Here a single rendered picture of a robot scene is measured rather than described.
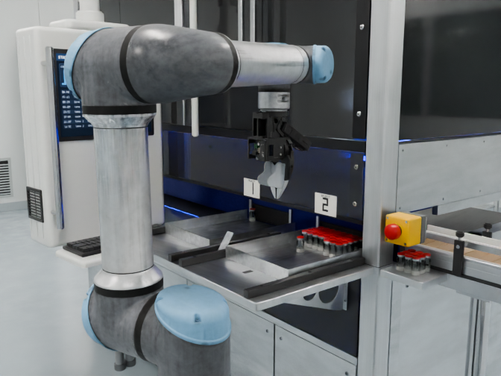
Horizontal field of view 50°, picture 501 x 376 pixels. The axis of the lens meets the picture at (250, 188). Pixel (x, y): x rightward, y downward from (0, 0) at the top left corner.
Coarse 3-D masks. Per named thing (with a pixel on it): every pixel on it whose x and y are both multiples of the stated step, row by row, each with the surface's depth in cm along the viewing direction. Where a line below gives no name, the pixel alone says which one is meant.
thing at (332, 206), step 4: (316, 192) 155; (316, 196) 156; (320, 196) 154; (324, 196) 153; (328, 196) 152; (332, 196) 151; (336, 196) 149; (316, 200) 156; (320, 200) 154; (324, 200) 153; (328, 200) 152; (332, 200) 151; (336, 200) 149; (316, 204) 156; (320, 204) 155; (328, 204) 152; (332, 204) 151; (336, 204) 150; (316, 208) 156; (320, 208) 155; (324, 208) 153; (328, 208) 152; (332, 208) 151; (316, 212) 156; (320, 212) 155; (324, 212) 154; (328, 212) 152; (332, 212) 151
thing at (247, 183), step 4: (244, 180) 182; (248, 180) 180; (252, 180) 178; (244, 184) 182; (248, 184) 180; (252, 184) 179; (256, 184) 177; (244, 188) 183; (248, 188) 181; (252, 188) 179; (256, 188) 177; (244, 192) 183; (248, 192) 181; (252, 192) 179; (256, 192) 177; (252, 196) 179; (256, 196) 178
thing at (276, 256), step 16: (256, 240) 156; (272, 240) 159; (288, 240) 163; (240, 256) 144; (256, 256) 151; (272, 256) 151; (288, 256) 151; (304, 256) 151; (320, 256) 151; (336, 256) 140; (352, 256) 143; (272, 272) 134; (288, 272) 129
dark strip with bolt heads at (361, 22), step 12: (360, 0) 136; (360, 12) 137; (360, 24) 137; (360, 36) 137; (360, 48) 138; (360, 60) 138; (360, 72) 139; (360, 84) 139; (360, 96) 140; (360, 108) 140; (360, 120) 140; (360, 132) 141
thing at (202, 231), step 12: (204, 216) 184; (216, 216) 188; (228, 216) 191; (240, 216) 194; (168, 228) 174; (180, 228) 168; (192, 228) 181; (204, 228) 181; (216, 228) 181; (228, 228) 181; (240, 228) 181; (252, 228) 181; (264, 228) 168; (276, 228) 171; (288, 228) 174; (192, 240) 163; (204, 240) 157; (216, 240) 157
